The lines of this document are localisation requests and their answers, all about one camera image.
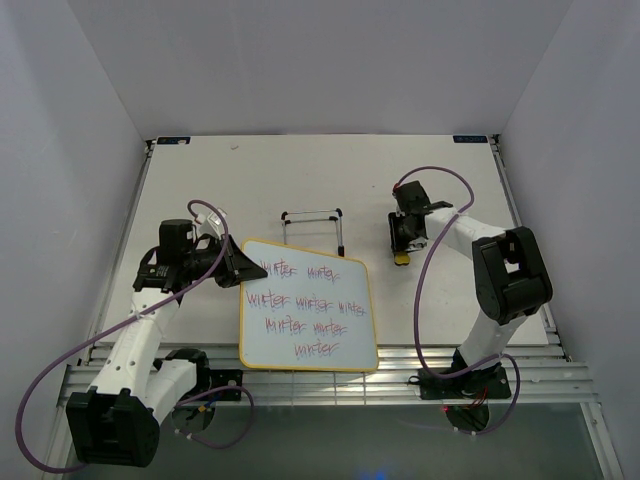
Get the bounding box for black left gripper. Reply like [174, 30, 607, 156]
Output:
[185, 234, 268, 289]

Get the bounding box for aluminium table edge rail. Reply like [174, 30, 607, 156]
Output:
[57, 344, 601, 409]

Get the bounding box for metal whiteboard stand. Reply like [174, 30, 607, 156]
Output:
[280, 207, 346, 258]

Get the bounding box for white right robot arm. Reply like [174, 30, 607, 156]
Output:
[388, 181, 553, 397]

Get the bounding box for yellow bone-shaped eraser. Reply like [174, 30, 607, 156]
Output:
[394, 252, 411, 266]

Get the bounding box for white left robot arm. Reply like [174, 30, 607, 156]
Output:
[66, 213, 267, 467]

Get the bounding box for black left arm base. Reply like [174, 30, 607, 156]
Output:
[170, 369, 243, 434]

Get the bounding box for blue label sticker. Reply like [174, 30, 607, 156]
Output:
[156, 136, 191, 145]
[452, 135, 488, 144]

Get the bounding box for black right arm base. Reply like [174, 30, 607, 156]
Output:
[408, 364, 512, 434]

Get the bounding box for yellow-framed whiteboard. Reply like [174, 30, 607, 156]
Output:
[239, 239, 379, 372]

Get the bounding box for blue label sticker left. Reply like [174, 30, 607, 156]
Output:
[156, 136, 191, 145]

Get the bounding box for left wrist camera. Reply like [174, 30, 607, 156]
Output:
[195, 212, 225, 238]

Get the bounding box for blue label sticker right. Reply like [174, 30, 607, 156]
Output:
[452, 135, 488, 144]

